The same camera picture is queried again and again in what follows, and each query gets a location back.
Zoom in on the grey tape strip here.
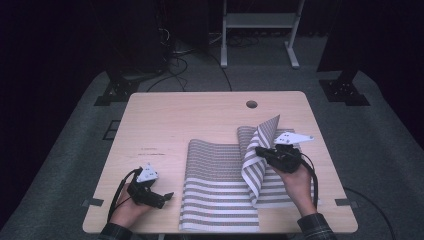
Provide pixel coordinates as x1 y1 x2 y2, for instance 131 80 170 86
334 197 360 209
81 197 105 208

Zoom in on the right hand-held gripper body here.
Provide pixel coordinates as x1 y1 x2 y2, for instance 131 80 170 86
262 131 315 175

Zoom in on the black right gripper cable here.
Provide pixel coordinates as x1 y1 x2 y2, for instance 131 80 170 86
297 151 320 210

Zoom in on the black floor cable bundle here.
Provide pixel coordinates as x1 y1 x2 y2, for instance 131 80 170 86
145 28 234 93

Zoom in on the white metal stand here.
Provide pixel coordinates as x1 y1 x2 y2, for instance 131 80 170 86
219 0 306 70

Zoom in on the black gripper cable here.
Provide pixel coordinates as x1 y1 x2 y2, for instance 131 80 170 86
297 151 320 210
106 167 144 223

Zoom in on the person's left hand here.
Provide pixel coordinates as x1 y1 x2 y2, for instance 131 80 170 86
109 183 154 229

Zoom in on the black stand base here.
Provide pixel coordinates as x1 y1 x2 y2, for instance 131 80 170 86
318 69 371 107
93 69 142 107

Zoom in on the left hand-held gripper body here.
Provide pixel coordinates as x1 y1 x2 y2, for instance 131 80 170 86
126 162 167 210

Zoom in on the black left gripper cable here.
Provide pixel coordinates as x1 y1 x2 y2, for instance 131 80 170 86
106 167 144 223

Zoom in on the grey white striped placemat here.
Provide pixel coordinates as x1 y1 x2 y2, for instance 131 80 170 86
178 138 262 233
236 114 322 208

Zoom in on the person's right hand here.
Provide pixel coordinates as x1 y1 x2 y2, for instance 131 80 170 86
270 163 318 217

